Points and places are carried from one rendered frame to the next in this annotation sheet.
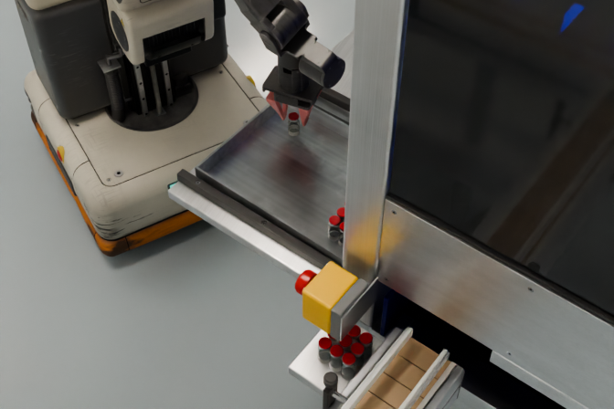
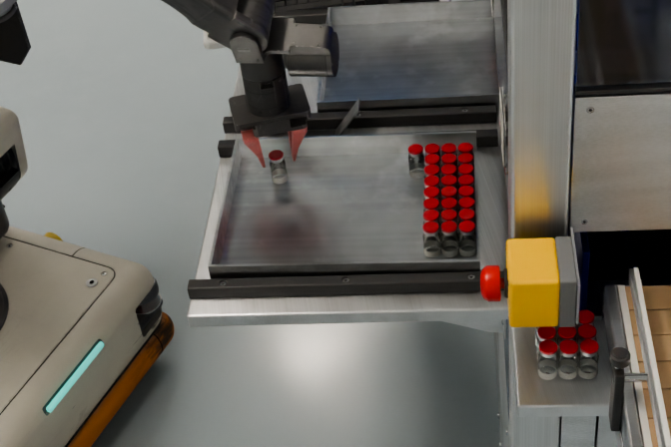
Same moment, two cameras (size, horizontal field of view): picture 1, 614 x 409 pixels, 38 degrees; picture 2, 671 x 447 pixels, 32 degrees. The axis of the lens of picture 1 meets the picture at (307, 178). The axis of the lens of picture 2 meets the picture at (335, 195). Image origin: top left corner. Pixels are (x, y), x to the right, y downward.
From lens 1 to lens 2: 0.62 m
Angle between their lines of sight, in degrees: 22
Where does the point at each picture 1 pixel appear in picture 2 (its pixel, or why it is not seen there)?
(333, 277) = (527, 251)
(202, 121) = (31, 311)
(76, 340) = not seen: outside the picture
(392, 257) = (592, 182)
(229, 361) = not seen: outside the picture
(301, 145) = (303, 187)
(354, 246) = (532, 200)
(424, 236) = (639, 119)
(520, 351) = not seen: outside the picture
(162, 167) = (21, 390)
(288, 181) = (324, 228)
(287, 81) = (270, 100)
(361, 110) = not seen: outside the picture
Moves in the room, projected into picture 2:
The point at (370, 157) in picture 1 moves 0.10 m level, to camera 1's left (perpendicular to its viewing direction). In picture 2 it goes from (549, 47) to (469, 87)
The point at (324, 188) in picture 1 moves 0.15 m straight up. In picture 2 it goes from (372, 214) to (363, 125)
